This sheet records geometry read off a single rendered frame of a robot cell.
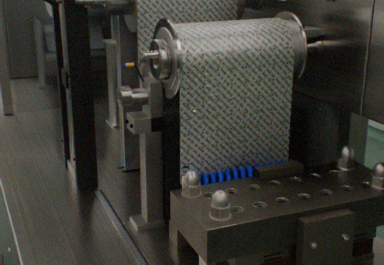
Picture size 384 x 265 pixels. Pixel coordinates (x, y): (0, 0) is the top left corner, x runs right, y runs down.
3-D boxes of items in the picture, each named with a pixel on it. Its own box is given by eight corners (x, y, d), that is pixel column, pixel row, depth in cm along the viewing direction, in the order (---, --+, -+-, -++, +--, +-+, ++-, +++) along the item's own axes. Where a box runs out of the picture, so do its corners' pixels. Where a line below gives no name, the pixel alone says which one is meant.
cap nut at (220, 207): (205, 213, 92) (205, 187, 91) (225, 209, 93) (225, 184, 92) (215, 222, 89) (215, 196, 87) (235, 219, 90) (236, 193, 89)
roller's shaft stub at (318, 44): (280, 57, 116) (281, 36, 115) (308, 54, 119) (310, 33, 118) (291, 61, 113) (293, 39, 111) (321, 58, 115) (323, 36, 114)
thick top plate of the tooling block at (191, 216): (170, 220, 102) (170, 190, 101) (350, 186, 117) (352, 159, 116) (206, 265, 88) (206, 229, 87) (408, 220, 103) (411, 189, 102)
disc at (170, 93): (153, 89, 113) (150, 14, 108) (155, 88, 113) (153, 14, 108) (180, 107, 100) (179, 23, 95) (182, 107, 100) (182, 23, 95)
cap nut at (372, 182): (364, 183, 104) (366, 160, 103) (380, 180, 105) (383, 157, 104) (378, 190, 101) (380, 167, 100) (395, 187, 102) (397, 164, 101)
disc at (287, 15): (263, 77, 122) (267, 8, 118) (266, 77, 123) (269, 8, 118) (302, 92, 109) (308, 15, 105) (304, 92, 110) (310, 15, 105)
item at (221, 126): (180, 183, 106) (179, 89, 100) (286, 165, 115) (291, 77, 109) (181, 184, 106) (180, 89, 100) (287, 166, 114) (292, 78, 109)
